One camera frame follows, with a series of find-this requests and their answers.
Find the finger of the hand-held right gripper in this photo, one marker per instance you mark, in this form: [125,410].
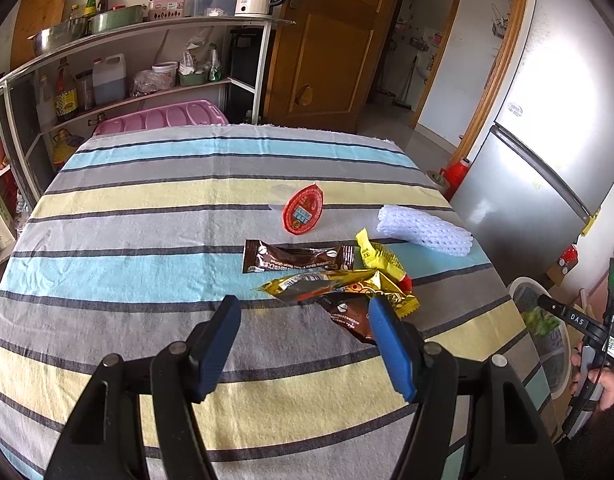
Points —
[548,305]

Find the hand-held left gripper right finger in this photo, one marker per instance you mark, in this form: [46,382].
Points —
[393,350]

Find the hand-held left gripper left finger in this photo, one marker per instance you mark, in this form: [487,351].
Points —
[218,345]

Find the green snack wrapper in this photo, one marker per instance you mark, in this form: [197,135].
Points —
[539,324]

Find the brown coffee sachet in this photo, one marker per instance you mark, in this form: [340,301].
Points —
[349,317]
[297,257]

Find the white bin with liner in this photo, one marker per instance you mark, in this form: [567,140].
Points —
[554,360]

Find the gold snack wrapper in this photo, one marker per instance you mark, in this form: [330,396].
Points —
[337,282]

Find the yellow snack wrapper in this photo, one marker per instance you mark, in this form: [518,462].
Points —
[382,260]

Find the white foam net sleeve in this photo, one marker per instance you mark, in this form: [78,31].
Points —
[427,232]

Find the red lid jelly cup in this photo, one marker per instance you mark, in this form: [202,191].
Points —
[303,210]

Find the red toy pack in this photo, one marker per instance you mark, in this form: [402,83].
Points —
[569,256]

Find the yellow packets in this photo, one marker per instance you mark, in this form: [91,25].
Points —
[592,222]

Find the silver refrigerator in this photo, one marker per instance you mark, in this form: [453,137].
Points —
[552,135]

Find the white paper roll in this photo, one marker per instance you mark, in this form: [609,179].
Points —
[433,176]

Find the pink plastic tray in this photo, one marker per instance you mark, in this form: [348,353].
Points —
[172,115]

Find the yellow oil bottle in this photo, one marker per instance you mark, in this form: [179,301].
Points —
[64,146]

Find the green basket with bags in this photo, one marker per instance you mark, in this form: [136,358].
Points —
[194,79]

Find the clear bag on shelf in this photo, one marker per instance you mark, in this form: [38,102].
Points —
[144,82]

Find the white bucket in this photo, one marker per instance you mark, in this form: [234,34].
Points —
[164,75]

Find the plastic jug of dark liquid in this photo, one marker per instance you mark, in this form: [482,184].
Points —
[109,82]

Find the sauce bottle with label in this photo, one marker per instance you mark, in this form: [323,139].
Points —
[66,102]

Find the wooden door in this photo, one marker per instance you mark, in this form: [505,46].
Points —
[332,50]

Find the metal shelf rack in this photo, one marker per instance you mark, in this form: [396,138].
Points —
[197,22]

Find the pink utensil holder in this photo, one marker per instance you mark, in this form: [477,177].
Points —
[167,10]

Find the green basin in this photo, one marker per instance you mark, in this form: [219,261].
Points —
[114,21]

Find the metal basin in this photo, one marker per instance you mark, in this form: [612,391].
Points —
[57,37]

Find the dark glass bottle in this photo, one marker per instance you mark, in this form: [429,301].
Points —
[103,0]

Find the wooden cutting board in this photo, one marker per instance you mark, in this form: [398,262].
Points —
[42,10]

